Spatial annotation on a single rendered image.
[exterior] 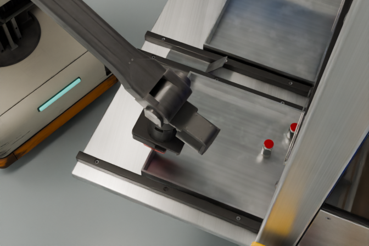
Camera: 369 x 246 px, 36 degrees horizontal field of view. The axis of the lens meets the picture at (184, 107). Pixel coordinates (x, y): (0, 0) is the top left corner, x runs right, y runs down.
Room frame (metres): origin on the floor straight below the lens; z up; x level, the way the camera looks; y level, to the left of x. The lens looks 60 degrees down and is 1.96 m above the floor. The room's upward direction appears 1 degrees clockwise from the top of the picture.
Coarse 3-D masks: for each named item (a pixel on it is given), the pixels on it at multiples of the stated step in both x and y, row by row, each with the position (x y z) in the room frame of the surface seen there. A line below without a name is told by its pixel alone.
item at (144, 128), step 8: (144, 120) 0.51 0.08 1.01; (136, 128) 0.50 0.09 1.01; (144, 128) 0.50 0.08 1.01; (152, 128) 0.48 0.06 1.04; (144, 136) 0.48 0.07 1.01; (152, 136) 0.48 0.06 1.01; (160, 136) 0.47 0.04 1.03; (168, 136) 0.47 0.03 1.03; (160, 144) 0.47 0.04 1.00; (168, 144) 0.47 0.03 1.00; (176, 144) 0.47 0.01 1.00; (176, 152) 0.45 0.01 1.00
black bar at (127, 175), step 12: (84, 156) 0.48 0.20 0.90; (96, 168) 0.47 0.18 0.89; (108, 168) 0.46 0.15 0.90; (120, 168) 0.46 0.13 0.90; (132, 180) 0.43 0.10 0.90; (144, 180) 0.43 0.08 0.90; (156, 192) 0.41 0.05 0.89; (168, 192) 0.41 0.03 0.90; (180, 192) 0.41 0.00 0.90; (192, 204) 0.39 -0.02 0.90; (204, 204) 0.39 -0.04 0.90; (216, 216) 0.37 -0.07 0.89; (228, 216) 0.36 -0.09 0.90; (240, 216) 0.36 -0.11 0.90; (252, 228) 0.34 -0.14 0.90
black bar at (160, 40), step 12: (144, 36) 0.80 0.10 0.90; (156, 36) 0.80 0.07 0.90; (180, 48) 0.76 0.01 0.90; (192, 48) 0.76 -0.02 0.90; (204, 60) 0.74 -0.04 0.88; (216, 60) 0.73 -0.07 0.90; (228, 60) 0.73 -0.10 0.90; (240, 72) 0.71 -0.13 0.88; (252, 72) 0.70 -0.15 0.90; (264, 72) 0.70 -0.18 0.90; (276, 84) 0.68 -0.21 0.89; (288, 84) 0.67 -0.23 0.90; (300, 84) 0.67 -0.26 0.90
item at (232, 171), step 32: (192, 96) 0.65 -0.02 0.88; (224, 96) 0.65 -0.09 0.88; (256, 96) 0.63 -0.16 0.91; (224, 128) 0.57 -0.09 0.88; (256, 128) 0.57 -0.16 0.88; (288, 128) 0.57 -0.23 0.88; (160, 160) 0.49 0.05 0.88; (192, 160) 0.49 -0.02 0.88; (224, 160) 0.49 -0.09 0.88; (256, 160) 0.49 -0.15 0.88; (192, 192) 0.41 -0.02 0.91; (224, 192) 0.42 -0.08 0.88; (256, 192) 0.42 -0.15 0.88
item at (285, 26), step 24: (240, 0) 0.93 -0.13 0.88; (264, 0) 0.93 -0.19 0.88; (288, 0) 0.93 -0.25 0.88; (312, 0) 0.93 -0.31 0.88; (336, 0) 0.91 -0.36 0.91; (216, 24) 0.84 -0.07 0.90; (240, 24) 0.85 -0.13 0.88; (264, 24) 0.85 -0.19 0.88; (288, 24) 0.85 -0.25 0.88; (312, 24) 0.86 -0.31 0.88; (216, 48) 0.75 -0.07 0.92; (240, 48) 0.78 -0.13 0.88; (264, 48) 0.78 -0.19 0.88; (288, 48) 0.78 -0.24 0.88; (312, 48) 0.78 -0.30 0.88; (288, 72) 0.69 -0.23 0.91; (312, 72) 0.72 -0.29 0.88
